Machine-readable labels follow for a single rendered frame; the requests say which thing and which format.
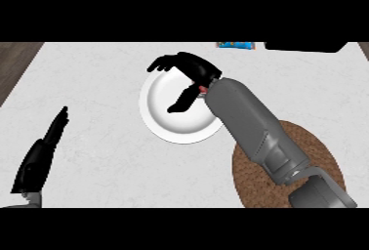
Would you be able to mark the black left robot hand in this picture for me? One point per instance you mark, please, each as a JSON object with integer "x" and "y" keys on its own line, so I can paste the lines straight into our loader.
{"x": 40, "y": 156}

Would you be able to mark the blue and orange packet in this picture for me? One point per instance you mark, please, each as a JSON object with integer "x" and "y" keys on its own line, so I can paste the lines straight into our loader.
{"x": 235, "y": 45}

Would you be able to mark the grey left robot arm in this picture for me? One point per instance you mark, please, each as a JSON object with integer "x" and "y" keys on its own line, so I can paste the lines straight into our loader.
{"x": 30, "y": 201}

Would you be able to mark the black appliance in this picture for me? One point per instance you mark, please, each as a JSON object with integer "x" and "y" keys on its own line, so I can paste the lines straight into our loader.
{"x": 307, "y": 46}

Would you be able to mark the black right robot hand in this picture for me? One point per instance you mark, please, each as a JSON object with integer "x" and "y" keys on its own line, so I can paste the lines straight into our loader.
{"x": 195, "y": 68}

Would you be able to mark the brown round woven placemat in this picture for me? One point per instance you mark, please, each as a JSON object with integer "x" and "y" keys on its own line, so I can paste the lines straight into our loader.
{"x": 307, "y": 156}

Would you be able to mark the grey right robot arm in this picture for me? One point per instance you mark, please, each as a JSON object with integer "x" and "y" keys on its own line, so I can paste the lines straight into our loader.
{"x": 254, "y": 130}

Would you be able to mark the white round plate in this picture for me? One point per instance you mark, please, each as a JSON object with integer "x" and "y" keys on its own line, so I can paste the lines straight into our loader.
{"x": 173, "y": 110}

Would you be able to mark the red can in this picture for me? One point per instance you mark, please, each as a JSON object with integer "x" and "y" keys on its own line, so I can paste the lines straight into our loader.
{"x": 202, "y": 89}

